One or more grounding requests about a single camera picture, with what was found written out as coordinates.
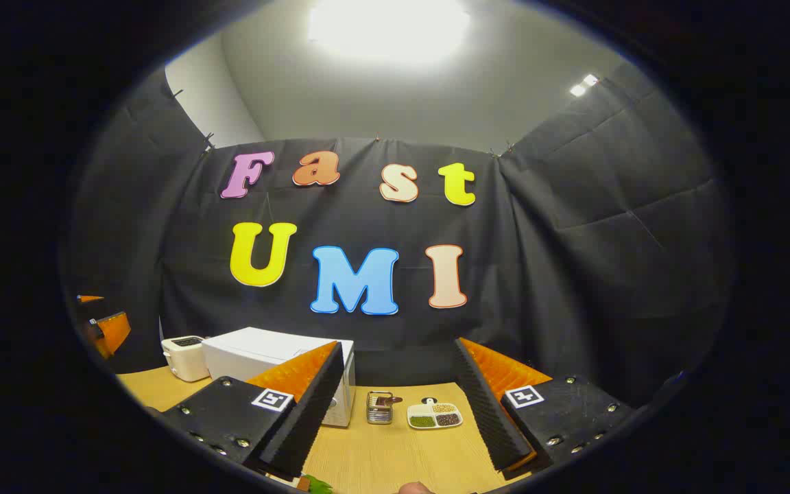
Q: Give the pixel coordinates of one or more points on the black backdrop cloth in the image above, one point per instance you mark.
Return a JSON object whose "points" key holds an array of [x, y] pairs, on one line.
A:
{"points": [[539, 274]]}

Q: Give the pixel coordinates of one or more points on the white microwave oven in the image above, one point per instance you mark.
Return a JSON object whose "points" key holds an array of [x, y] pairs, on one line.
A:
{"points": [[258, 350]]}

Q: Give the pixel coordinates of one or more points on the small ceiling light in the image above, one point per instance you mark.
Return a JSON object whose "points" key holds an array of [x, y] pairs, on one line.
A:
{"points": [[583, 84]]}

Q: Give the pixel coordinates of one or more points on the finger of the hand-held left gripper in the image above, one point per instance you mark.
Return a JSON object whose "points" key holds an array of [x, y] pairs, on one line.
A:
{"points": [[115, 333], [90, 298]]}

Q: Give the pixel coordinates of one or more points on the lettuce sandwich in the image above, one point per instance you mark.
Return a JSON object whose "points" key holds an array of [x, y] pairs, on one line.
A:
{"points": [[316, 486]]}

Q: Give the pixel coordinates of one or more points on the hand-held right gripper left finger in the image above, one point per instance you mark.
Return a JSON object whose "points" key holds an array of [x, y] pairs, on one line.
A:
{"points": [[313, 412]]}

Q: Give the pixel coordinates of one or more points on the white toaster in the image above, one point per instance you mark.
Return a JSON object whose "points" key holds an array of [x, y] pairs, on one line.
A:
{"points": [[186, 360]]}

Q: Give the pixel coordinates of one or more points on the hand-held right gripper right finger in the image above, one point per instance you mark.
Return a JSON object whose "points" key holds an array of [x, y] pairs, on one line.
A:
{"points": [[487, 412]]}

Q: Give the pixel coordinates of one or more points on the white divided dish of beans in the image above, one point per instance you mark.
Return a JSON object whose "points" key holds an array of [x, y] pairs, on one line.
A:
{"points": [[434, 415]]}

